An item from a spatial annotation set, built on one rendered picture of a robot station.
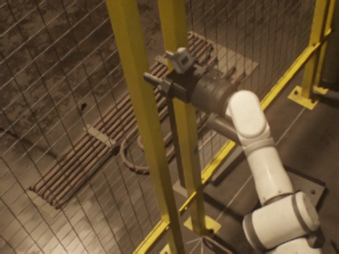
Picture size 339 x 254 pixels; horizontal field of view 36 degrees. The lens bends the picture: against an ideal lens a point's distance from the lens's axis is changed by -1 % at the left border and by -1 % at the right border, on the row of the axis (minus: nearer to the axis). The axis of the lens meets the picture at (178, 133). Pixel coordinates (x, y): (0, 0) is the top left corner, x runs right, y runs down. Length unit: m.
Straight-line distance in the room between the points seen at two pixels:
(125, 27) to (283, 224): 0.55
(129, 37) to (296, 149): 1.64
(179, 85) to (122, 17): 0.20
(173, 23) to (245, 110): 0.37
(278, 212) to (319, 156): 1.71
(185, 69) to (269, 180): 0.32
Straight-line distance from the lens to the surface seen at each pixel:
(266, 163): 1.07
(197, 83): 1.17
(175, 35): 1.38
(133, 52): 1.25
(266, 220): 1.01
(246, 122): 1.07
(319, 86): 2.96
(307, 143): 2.73
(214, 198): 2.54
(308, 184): 2.60
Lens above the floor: 2.25
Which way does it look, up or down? 55 degrees down
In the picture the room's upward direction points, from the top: 8 degrees counter-clockwise
